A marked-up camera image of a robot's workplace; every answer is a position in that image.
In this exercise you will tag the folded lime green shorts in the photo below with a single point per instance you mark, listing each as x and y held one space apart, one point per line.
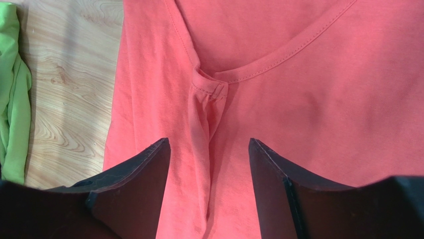
15 108

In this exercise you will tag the red t-shirt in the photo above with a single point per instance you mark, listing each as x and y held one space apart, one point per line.
336 86

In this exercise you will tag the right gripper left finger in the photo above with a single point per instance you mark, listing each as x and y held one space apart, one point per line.
123 202

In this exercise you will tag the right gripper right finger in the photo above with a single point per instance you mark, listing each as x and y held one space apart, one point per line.
294 203

